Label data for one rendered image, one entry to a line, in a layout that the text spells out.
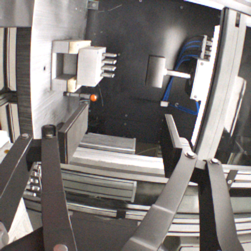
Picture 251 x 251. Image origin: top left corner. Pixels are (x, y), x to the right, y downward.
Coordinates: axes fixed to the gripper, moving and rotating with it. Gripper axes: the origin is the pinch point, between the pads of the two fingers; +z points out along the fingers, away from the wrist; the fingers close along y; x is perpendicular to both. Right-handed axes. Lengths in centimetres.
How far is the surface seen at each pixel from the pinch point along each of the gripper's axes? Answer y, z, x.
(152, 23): 4, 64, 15
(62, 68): -20.8, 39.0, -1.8
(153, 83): 5.6, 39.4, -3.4
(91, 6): -20, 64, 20
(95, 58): -9.9, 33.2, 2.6
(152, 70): 4.9, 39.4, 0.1
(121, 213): 1.7, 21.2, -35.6
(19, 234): -24.8, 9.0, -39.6
